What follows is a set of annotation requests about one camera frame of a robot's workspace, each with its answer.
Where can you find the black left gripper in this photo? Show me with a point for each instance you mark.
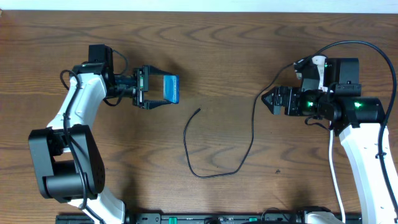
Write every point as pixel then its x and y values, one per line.
pixel 142 86

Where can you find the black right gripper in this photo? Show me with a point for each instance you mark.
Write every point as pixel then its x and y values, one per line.
pixel 292 93

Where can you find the blue Galaxy smartphone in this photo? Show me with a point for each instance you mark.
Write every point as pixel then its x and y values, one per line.
pixel 171 88

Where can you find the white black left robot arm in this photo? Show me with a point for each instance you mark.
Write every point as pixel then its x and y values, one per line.
pixel 67 163

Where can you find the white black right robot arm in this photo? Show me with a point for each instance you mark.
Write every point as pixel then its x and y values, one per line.
pixel 330 89

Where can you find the white power strip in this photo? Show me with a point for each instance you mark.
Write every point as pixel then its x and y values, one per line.
pixel 320 70

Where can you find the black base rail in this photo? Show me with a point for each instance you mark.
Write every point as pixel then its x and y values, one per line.
pixel 271 215

